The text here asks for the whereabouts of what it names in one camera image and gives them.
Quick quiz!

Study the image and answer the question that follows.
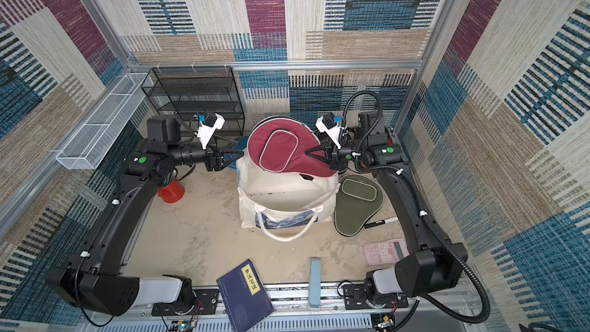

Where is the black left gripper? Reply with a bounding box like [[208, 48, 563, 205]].
[[170, 134, 246, 174]]

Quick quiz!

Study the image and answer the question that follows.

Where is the maroon paddle cover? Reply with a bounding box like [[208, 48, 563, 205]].
[[247, 116, 336, 178]]

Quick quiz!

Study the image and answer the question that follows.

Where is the olive green paddle cover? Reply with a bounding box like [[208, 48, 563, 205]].
[[334, 174, 384, 237]]

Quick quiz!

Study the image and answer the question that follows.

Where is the cream canvas tote bag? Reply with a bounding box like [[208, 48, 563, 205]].
[[236, 154, 340, 242]]

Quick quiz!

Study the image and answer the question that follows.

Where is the blue paddle cover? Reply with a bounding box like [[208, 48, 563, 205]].
[[230, 136, 249, 171]]

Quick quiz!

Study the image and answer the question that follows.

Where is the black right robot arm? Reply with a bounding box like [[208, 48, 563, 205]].
[[305, 90, 491, 329]]

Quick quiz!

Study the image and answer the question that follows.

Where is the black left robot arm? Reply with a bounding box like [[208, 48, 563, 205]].
[[45, 113, 244, 317]]

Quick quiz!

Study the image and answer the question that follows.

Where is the red pencil cup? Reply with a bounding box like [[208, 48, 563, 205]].
[[158, 179, 185, 204]]

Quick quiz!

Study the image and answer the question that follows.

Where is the black marker pen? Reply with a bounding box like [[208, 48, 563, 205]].
[[364, 217, 399, 229]]

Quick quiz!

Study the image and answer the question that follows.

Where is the pink calculator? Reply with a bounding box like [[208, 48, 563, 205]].
[[364, 238, 409, 266]]

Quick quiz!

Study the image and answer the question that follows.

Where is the light blue eraser block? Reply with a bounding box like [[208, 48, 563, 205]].
[[308, 257, 322, 310]]

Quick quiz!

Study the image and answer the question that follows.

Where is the dark blue book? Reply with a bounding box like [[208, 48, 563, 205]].
[[217, 259, 274, 332]]

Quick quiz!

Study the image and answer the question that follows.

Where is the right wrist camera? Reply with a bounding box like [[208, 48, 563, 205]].
[[316, 112, 346, 149]]

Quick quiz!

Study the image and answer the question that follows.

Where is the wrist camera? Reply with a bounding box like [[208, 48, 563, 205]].
[[316, 112, 346, 149], [194, 113, 225, 149]]

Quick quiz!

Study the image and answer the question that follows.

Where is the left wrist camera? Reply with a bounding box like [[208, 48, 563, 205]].
[[194, 113, 225, 149]]

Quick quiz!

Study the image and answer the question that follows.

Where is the black wire mesh shelf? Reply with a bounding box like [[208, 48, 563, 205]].
[[141, 66, 245, 137]]

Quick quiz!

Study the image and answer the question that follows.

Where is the white wire mesh basket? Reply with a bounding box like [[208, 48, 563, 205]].
[[56, 73, 149, 170]]

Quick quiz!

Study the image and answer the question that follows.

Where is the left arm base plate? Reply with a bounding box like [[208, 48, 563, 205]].
[[151, 288, 220, 318]]

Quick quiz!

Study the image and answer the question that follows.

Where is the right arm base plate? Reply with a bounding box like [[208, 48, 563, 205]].
[[336, 282, 409, 310]]

